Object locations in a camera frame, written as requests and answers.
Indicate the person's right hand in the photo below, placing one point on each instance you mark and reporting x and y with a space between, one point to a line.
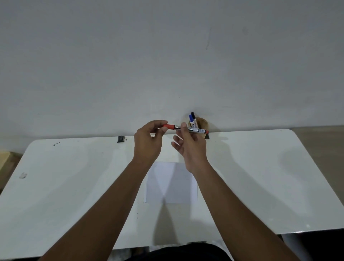
194 150

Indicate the person's left hand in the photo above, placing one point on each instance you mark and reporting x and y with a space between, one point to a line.
146 146

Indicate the person's left thumb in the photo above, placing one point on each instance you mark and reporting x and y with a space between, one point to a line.
162 132

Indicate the person's right thumb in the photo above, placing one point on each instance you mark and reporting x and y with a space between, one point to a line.
184 129

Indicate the red whiteboard marker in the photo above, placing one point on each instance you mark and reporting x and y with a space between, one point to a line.
197 130

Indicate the person's left forearm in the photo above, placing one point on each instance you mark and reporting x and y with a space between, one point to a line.
107 212

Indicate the person's right forearm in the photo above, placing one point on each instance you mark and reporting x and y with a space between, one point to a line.
236 215

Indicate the blue whiteboard marker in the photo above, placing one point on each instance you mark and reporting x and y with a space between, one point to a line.
191 121

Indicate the black whiteboard marker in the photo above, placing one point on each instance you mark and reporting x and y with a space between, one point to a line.
194 118

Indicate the wooden pen holder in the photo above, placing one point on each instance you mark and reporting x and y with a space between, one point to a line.
203 124

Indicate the white paper sheet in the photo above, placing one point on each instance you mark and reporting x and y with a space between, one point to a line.
172 185

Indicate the person's black clothing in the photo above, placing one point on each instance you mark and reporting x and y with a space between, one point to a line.
182 254

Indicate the small white paper scrap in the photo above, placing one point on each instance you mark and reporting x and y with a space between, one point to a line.
23 175

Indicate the white table leg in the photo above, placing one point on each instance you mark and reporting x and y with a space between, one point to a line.
297 247

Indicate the black table bracket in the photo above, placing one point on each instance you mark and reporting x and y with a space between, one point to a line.
121 139

